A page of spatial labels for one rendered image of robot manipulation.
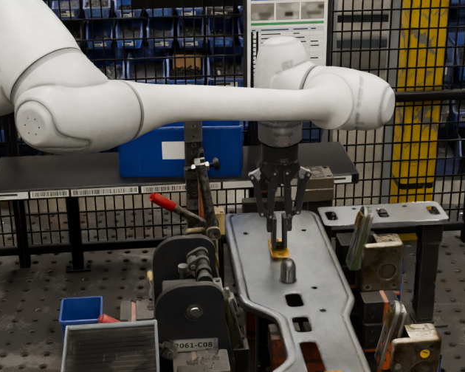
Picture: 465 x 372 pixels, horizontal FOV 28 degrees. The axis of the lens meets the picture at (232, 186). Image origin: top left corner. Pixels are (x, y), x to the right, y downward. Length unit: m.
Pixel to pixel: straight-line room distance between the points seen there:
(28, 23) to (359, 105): 0.62
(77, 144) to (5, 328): 1.06
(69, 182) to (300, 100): 0.83
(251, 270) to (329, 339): 0.29
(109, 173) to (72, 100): 0.99
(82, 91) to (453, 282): 1.42
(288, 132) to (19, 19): 0.64
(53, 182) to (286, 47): 0.77
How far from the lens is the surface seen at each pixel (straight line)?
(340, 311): 1.77
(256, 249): 1.98
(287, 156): 1.85
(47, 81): 1.36
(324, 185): 2.19
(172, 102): 1.51
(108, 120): 1.37
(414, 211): 2.18
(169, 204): 1.90
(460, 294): 2.47
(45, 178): 2.31
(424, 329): 1.66
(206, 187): 1.88
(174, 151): 2.24
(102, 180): 2.27
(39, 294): 2.47
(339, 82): 1.68
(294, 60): 1.78
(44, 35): 1.40
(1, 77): 1.41
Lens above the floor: 1.92
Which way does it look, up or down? 24 degrees down
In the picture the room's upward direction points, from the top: 1 degrees counter-clockwise
